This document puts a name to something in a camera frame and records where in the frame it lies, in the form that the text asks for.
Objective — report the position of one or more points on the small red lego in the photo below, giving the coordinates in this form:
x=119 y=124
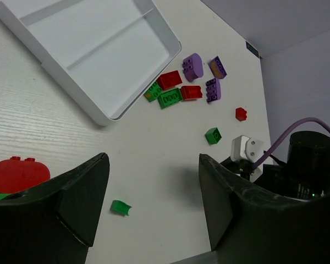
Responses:
x=241 y=114

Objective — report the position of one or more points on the white divided tray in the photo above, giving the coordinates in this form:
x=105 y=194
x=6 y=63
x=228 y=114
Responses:
x=104 y=54

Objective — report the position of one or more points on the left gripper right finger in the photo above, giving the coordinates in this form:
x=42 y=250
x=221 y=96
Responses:
x=248 y=224

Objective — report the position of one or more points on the purple arched lego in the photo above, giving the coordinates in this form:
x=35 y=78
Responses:
x=213 y=90

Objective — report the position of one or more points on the green lego brick by tray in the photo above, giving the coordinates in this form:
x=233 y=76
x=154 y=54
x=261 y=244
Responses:
x=153 y=92

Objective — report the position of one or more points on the red lego brick right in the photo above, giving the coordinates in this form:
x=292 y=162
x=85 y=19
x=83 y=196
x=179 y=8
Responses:
x=190 y=93

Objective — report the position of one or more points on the purple rounded lego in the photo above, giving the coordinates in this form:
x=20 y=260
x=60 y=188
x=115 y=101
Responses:
x=192 y=67

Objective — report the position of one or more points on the red lego brick upper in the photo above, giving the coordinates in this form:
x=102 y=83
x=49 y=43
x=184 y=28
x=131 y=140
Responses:
x=169 y=80

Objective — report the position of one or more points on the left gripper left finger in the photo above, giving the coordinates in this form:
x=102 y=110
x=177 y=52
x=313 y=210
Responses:
x=55 y=221

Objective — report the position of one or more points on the red lego brick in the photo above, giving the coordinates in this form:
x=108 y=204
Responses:
x=169 y=80
x=190 y=93

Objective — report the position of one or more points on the green long lego brick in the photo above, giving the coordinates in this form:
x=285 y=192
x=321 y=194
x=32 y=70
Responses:
x=169 y=98

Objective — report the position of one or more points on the small green curved lego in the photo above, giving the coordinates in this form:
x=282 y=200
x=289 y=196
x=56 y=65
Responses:
x=120 y=207

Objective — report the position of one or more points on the red rounded lego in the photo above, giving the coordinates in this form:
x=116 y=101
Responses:
x=18 y=174

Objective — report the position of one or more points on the purple lego brick far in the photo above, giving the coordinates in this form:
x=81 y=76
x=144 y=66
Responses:
x=217 y=68

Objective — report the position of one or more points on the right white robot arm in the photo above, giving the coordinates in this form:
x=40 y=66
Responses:
x=304 y=176

